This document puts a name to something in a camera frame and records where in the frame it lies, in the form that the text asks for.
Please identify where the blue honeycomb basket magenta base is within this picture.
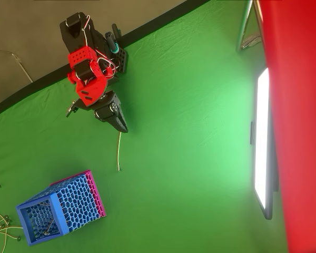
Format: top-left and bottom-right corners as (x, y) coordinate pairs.
(15, 170), (106, 247)

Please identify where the green cloth with black border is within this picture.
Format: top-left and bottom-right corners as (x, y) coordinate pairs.
(0, 0), (289, 253)

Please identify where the black clamp with teal band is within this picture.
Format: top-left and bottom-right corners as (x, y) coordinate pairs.
(104, 23), (122, 55)

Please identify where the bright LED light panel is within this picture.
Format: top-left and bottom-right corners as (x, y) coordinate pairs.
(249, 67), (280, 221)

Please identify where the large red blurred object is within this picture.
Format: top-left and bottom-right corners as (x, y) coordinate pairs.
(257, 0), (316, 253)

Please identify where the small camera circuit board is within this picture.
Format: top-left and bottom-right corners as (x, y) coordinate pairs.
(65, 99), (81, 118)

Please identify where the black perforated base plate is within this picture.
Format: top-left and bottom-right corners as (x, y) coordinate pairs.
(112, 47), (129, 75)

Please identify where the thin white cable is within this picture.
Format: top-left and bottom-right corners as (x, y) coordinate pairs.
(0, 48), (34, 83)

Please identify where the metal stand frame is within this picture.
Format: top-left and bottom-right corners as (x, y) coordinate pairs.
(235, 0), (264, 53)

